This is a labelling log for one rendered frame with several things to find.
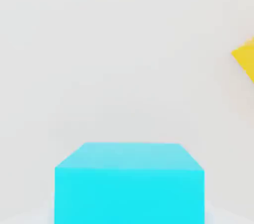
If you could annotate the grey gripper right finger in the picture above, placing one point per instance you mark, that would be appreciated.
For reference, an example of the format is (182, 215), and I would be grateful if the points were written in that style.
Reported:
(215, 217)

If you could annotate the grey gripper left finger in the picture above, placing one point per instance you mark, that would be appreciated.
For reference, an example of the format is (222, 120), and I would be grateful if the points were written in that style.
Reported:
(42, 217)

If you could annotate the small cyan cube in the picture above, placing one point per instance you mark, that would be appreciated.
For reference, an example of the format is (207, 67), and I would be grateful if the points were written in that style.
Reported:
(129, 192)

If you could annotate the small yellow cube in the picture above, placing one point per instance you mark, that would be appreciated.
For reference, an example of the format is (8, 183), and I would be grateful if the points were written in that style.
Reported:
(246, 59)

